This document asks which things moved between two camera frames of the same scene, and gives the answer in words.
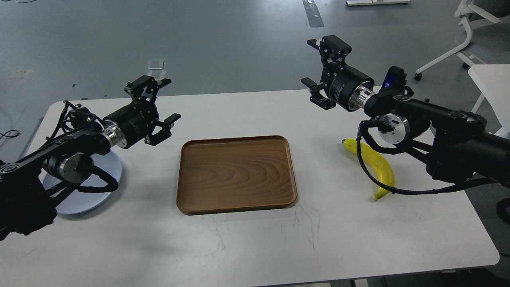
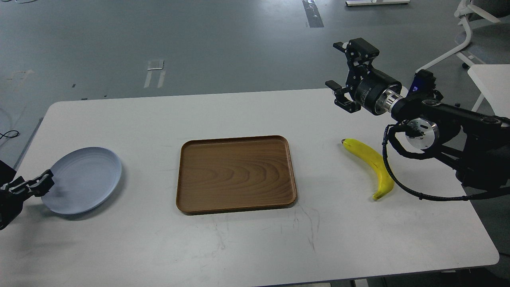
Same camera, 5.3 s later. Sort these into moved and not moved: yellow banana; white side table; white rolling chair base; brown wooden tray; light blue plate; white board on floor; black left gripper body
Moved: black left gripper body
Not moved: white side table; white rolling chair base; white board on floor; yellow banana; brown wooden tray; light blue plate
